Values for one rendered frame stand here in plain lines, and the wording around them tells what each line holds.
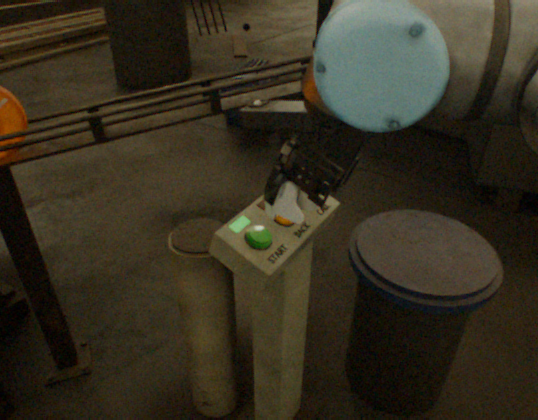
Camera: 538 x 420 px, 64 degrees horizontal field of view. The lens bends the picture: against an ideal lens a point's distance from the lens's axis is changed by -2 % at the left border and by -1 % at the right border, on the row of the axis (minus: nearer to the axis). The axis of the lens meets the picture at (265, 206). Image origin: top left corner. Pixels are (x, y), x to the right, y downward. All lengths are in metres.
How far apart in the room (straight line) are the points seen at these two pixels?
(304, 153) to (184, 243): 0.37
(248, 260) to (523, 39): 0.46
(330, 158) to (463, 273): 0.51
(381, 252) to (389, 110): 0.66
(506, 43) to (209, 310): 0.71
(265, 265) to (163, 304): 0.83
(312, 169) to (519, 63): 0.27
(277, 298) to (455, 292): 0.34
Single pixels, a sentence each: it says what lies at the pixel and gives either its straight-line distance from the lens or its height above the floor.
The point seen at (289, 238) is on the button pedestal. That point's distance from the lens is 0.70.
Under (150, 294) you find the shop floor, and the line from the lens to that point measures 1.49.
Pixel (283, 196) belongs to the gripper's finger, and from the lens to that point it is 0.58.
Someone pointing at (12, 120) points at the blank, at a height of 0.71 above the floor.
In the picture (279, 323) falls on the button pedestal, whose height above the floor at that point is 0.40.
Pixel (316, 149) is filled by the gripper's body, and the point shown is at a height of 0.78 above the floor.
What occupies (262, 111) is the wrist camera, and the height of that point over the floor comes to 0.82.
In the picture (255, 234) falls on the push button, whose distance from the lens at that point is 0.67.
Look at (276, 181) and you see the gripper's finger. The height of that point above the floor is 0.74.
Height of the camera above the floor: 1.01
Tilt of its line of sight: 33 degrees down
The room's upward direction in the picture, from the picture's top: straight up
